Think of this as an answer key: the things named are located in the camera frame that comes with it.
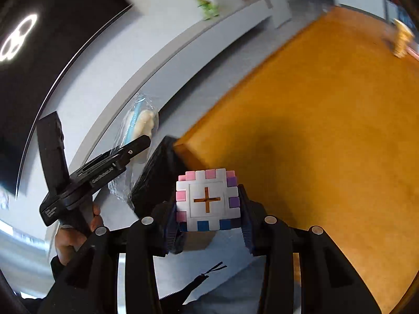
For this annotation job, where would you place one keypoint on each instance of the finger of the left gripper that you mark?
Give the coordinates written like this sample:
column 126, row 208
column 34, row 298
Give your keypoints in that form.
column 51, row 148
column 110, row 163

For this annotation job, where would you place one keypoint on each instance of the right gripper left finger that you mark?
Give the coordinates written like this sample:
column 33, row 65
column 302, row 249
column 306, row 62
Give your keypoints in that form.
column 88, row 284

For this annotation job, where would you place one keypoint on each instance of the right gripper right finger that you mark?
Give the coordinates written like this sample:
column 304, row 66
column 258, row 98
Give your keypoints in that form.
column 329, row 282

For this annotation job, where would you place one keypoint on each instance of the clear wrapper with pastry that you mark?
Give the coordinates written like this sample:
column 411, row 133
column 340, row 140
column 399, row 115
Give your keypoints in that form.
column 141, row 118

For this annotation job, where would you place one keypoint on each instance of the white pastel puzzle cube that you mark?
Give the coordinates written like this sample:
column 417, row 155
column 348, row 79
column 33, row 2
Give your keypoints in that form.
column 208, row 200

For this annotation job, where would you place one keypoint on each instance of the tall yellow snack canister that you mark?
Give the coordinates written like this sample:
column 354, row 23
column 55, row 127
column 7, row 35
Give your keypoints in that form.
column 402, row 41

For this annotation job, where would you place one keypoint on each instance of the person's left hand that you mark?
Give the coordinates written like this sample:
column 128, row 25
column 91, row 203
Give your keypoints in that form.
column 68, row 240

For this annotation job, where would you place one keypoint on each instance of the black television screen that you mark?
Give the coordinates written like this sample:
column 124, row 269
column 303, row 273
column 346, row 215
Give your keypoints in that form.
column 39, row 41

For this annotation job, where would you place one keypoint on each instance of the white low cabinet ledge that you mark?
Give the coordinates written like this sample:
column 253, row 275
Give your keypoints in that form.
column 89, row 104

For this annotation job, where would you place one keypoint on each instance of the wooden table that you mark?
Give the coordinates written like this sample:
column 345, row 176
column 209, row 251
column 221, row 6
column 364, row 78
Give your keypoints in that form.
column 325, row 132

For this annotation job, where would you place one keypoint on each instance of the green dinosaur toy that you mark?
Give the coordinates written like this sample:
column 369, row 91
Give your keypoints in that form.
column 209, row 9

